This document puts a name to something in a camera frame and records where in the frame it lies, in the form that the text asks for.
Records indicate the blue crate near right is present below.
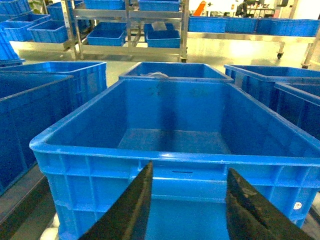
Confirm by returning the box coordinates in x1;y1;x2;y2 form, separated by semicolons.
29;79;320;240

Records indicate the stainless steel shelf rack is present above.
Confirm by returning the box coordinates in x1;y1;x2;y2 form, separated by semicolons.
0;165;56;240

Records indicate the blue crate far left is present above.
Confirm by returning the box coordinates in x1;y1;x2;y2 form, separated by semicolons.
0;61;107;110

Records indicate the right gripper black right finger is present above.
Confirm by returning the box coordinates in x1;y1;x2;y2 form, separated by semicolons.
225;168;313;240

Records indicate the blue crate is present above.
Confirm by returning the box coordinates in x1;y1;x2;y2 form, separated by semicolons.
0;61;107;110
118;61;235;83
0;72;74;194
29;79;320;240

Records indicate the blue crate near left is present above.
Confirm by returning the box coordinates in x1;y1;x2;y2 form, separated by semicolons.
0;72;74;194

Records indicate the blue crate far right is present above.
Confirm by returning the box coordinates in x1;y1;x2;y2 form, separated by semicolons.
118;61;235;83

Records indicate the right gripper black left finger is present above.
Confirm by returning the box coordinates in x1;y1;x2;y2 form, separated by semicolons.
80;161;153;240

